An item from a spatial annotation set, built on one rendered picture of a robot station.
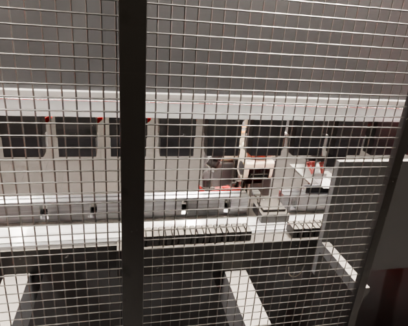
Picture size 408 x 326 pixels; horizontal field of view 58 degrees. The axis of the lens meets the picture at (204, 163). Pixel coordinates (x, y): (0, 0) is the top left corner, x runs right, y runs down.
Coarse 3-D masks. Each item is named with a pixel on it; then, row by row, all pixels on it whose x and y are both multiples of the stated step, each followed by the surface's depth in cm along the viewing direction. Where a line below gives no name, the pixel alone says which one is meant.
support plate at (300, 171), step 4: (292, 164) 205; (300, 164) 206; (304, 164) 207; (316, 164) 208; (316, 168) 202; (300, 172) 196; (308, 172) 196; (316, 172) 197; (320, 172) 198; (324, 172) 198; (328, 172) 198; (300, 176) 193; (304, 176) 191; (308, 176) 191; (328, 176) 193; (308, 180) 186
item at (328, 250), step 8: (328, 248) 124; (328, 256) 123; (336, 256) 120; (336, 264) 118; (344, 264) 116; (336, 272) 118; (344, 272) 114; (352, 272) 113; (344, 280) 114; (352, 280) 110; (368, 288) 107
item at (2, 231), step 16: (80, 224) 136; (96, 224) 137; (112, 224) 138; (144, 224) 140; (160, 224) 140; (176, 224) 141; (192, 224) 142; (0, 240) 124; (16, 240) 125; (32, 240) 126; (64, 240) 127; (80, 240) 127; (112, 240) 129; (32, 256) 123; (48, 256) 124; (64, 256) 126; (80, 256) 127; (112, 256) 129; (0, 272) 123; (16, 272) 124; (32, 272) 126
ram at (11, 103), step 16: (0, 112) 135; (16, 112) 137; (32, 112) 138; (48, 112) 139; (64, 112) 140; (80, 112) 141; (96, 112) 142; (208, 112) 151; (224, 112) 153; (240, 112) 154; (256, 112) 156; (288, 112) 159; (320, 112) 162; (352, 112) 165; (368, 112) 166; (384, 112) 168; (400, 112) 170
